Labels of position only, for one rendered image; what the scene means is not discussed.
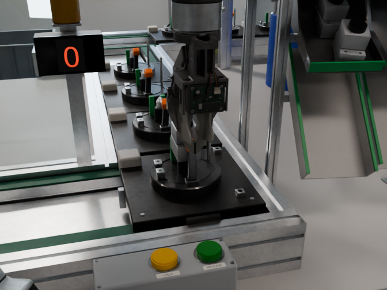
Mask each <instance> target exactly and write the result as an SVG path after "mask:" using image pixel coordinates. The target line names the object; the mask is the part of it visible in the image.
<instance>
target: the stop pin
mask: <svg viewBox="0 0 387 290"><path fill-rule="evenodd" d="M118 195H119V207H120V209H122V208H126V198H125V190H124V187H122V188H118Z"/></svg>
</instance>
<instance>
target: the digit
mask: <svg viewBox="0 0 387 290"><path fill-rule="evenodd" d="M55 45H56V54H57V58H58V67H59V72H60V73H61V72H69V71H86V66H85V55H84V45H83V39H82V38H76V39H55Z"/></svg>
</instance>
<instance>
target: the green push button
mask: <svg viewBox="0 0 387 290"><path fill-rule="evenodd" d="M196 255H197V257H198V258H199V259H200V260H202V261H206V262H213V261H216V260H218V259H220V258H221V256H222V247H221V245H220V244H219V243H217V242H214V241H203V242H200V243H199V244H198V245H197V247H196Z"/></svg>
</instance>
